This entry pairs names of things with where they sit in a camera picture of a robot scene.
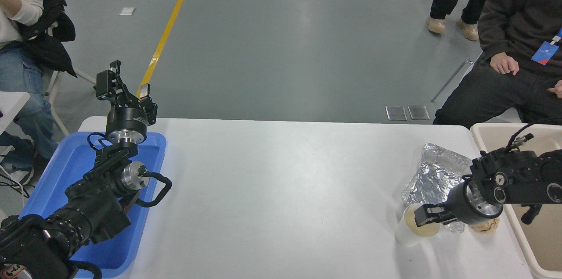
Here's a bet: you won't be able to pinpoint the white chair frame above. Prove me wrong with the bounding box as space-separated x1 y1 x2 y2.
43 68 96 137

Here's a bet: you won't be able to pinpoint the white paper cup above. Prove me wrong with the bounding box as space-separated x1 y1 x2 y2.
395 203 442 247

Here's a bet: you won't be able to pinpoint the blue plastic tray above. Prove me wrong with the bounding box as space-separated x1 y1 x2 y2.
20 131 167 279

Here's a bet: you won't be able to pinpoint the large pale bin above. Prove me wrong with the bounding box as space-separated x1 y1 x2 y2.
470 122 562 279

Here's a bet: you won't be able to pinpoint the person's right hand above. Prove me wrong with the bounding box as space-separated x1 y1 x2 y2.
490 52 520 75

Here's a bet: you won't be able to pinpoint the blue name badge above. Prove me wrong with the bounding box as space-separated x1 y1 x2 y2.
531 41 559 65

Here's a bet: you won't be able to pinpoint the metal floor plate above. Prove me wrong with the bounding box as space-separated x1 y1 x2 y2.
408 105 431 121
385 105 408 121

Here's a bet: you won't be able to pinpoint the crumpled tan paper ball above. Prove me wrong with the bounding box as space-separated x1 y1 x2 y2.
470 218 501 234

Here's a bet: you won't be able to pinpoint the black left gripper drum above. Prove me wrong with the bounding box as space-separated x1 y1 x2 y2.
106 104 148 136

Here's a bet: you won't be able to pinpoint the black jacket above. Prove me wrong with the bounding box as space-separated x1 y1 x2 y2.
15 0 77 78

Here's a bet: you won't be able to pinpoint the thin metal rod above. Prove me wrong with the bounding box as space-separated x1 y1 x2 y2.
431 59 473 103

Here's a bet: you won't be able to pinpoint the black floor cables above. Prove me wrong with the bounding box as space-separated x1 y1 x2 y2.
0 168 32 199

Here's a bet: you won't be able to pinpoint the small white table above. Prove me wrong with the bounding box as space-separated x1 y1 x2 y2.
0 92 30 135

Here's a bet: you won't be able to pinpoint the seated person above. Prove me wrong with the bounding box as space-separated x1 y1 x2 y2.
0 0 60 185

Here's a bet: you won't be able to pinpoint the crumpled silver foil tray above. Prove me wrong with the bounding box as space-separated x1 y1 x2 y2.
402 142 474 233

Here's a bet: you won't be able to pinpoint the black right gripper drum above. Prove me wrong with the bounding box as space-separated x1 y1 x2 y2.
447 181 482 226

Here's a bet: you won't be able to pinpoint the person with badge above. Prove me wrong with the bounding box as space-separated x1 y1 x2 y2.
432 0 562 126

